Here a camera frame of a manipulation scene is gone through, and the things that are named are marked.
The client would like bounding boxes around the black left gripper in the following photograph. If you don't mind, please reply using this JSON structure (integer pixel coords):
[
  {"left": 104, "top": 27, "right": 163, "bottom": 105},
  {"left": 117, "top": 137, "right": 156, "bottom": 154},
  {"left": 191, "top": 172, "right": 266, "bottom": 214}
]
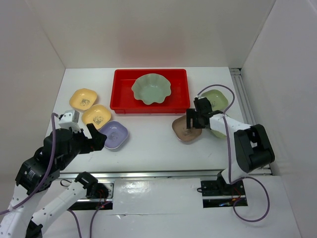
[{"left": 59, "top": 122, "right": 107, "bottom": 169}]

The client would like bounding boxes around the brown square panda plate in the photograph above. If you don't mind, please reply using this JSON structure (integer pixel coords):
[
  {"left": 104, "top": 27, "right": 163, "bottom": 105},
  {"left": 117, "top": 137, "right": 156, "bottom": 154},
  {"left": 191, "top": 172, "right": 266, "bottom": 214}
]
[{"left": 172, "top": 115, "right": 202, "bottom": 143}]

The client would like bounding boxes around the purple square panda plate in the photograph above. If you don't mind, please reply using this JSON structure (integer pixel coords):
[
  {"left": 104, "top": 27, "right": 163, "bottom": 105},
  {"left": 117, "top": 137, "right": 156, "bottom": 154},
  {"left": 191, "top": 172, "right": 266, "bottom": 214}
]
[{"left": 99, "top": 120, "right": 129, "bottom": 149}]

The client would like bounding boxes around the yellow square panda plate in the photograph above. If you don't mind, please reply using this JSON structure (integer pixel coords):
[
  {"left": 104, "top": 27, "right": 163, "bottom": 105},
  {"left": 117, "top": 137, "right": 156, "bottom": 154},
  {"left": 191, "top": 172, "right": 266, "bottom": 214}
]
[
  {"left": 82, "top": 104, "right": 111, "bottom": 130},
  {"left": 69, "top": 88, "right": 98, "bottom": 111}
]

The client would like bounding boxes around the green square panda plate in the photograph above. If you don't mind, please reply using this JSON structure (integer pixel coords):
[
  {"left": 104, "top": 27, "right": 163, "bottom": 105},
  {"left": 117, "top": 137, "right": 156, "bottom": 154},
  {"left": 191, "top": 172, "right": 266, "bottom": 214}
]
[
  {"left": 201, "top": 89, "right": 228, "bottom": 112},
  {"left": 211, "top": 129, "right": 226, "bottom": 139}
]

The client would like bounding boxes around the large green scalloped bowl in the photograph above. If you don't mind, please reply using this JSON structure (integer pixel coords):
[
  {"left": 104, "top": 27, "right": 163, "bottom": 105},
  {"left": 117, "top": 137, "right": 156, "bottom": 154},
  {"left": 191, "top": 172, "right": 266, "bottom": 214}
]
[{"left": 131, "top": 73, "right": 171, "bottom": 105}]

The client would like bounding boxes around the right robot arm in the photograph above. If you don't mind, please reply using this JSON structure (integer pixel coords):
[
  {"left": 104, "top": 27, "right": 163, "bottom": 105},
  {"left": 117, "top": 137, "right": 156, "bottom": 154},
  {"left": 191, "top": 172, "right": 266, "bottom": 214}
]
[{"left": 186, "top": 97, "right": 275, "bottom": 194}]

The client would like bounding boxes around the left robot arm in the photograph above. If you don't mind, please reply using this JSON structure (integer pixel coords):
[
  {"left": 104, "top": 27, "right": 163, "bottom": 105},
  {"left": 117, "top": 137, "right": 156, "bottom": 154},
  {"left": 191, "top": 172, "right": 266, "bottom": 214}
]
[{"left": 0, "top": 123, "right": 107, "bottom": 238}]

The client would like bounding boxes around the red plastic bin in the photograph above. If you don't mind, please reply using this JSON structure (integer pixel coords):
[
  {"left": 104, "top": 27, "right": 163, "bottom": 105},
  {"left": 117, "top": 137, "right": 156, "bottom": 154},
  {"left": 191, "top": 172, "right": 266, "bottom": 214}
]
[{"left": 110, "top": 68, "right": 190, "bottom": 114}]

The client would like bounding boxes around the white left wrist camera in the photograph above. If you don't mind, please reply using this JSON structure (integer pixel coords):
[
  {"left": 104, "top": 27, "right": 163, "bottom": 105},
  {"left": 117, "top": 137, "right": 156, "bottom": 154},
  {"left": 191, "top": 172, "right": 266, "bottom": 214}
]
[{"left": 58, "top": 110, "right": 81, "bottom": 133}]

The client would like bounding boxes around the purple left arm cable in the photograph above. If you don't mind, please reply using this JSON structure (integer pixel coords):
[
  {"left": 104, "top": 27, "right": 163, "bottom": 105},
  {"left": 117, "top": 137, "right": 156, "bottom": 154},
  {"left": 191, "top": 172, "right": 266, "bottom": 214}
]
[{"left": 0, "top": 113, "right": 60, "bottom": 216}]

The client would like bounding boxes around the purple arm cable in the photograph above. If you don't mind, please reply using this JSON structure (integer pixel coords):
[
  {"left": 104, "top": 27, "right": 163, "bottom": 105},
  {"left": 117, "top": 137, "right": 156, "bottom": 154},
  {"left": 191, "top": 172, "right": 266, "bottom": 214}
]
[
  {"left": 198, "top": 84, "right": 270, "bottom": 222},
  {"left": 0, "top": 113, "right": 60, "bottom": 216}
]

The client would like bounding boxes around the aluminium side rail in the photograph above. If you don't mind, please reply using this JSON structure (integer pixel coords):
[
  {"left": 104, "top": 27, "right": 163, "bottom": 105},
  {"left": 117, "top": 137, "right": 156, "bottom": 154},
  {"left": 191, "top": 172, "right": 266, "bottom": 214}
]
[{"left": 229, "top": 68, "right": 256, "bottom": 124}]

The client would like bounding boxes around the aluminium front rail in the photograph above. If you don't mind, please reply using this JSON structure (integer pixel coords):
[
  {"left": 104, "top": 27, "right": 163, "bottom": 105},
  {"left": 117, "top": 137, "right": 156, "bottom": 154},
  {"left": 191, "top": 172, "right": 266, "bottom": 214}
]
[{"left": 59, "top": 167, "right": 272, "bottom": 180}]

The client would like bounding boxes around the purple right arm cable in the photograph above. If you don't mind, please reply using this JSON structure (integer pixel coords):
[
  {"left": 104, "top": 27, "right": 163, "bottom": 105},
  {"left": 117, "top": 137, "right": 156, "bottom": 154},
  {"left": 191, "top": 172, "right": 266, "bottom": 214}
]
[{"left": 198, "top": 84, "right": 270, "bottom": 222}]

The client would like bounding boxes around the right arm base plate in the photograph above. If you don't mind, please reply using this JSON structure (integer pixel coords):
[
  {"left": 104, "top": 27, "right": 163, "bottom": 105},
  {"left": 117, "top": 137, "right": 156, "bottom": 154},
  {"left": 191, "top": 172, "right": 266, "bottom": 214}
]
[{"left": 197, "top": 180, "right": 248, "bottom": 208}]

